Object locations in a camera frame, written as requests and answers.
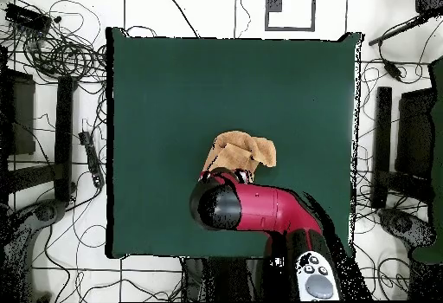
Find tan terry towel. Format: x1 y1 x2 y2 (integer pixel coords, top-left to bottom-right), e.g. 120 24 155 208
201 130 278 179

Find dark flat panel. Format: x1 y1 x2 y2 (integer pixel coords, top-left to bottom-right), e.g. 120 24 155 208
395 87 436 181
0 68 36 157

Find dark green table cloth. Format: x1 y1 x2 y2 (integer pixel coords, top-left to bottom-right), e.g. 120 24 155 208
105 26 363 260

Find black stand bar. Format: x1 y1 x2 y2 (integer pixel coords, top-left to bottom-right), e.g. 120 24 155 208
370 86 394 210
54 74 78 203

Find black power strip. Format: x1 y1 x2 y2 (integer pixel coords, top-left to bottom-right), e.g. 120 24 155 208
78 130 106 189

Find black power adapter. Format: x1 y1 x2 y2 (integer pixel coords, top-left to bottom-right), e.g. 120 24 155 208
382 58 404 83

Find dark green hanging cloth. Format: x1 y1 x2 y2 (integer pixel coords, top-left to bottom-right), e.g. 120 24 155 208
410 56 443 265

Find black rod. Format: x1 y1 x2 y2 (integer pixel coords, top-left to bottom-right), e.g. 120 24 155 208
367 13 432 47

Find black device box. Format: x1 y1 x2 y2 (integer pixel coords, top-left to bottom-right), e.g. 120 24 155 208
414 0 443 16

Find black hub box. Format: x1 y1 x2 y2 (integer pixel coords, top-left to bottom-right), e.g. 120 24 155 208
4 2 53 33

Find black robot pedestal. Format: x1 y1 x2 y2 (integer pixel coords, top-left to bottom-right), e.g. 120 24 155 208
182 256 267 302

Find long black cable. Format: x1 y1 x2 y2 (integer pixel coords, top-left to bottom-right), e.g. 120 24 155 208
161 0 201 39

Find tangled black cables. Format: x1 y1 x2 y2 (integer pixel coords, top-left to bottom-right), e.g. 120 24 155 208
0 0 108 86

